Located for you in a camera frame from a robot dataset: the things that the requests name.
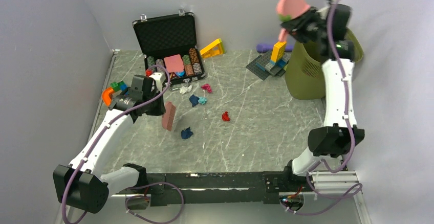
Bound yellow triangular block toy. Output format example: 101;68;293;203
200;38;226;58

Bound olive green waste basket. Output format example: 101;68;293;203
284;27;364;100

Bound dark blue paper scrap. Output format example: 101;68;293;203
189;95;199;107

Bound purple cylinder toy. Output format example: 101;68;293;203
256;43;293;53

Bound grey building baseplate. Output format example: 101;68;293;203
246;51;291;80

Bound pink dustpan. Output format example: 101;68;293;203
276;0;311;23

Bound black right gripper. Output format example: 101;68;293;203
280;7;328;44

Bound magenta paper scrap near case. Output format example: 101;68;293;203
201;83;212;94

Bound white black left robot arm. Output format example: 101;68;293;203
53;73;166;213

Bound white paper scrap near case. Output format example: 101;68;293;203
179;85;192;95

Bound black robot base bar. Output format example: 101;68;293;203
113;171;316;207

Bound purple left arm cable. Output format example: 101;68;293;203
61;64;185;224

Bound orange horseshoe toy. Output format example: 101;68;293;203
101;87;116;107

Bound pink card in case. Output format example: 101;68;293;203
163;54;184;73

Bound black poker chip case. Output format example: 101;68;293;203
132;9;207;87

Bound aluminium frame rail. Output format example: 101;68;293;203
307;171;359;195

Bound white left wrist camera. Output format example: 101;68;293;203
150;72;166;91

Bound red paper scrap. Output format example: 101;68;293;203
222;111;230;122

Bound pink hand brush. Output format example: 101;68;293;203
161;102;177;131

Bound yellow building block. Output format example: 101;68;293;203
270;41;287;63

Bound cyan paper scrap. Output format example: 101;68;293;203
198;97;208;105

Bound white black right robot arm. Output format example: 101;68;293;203
277;3;364;191

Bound green blue building blocks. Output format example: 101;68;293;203
110;81;128;92

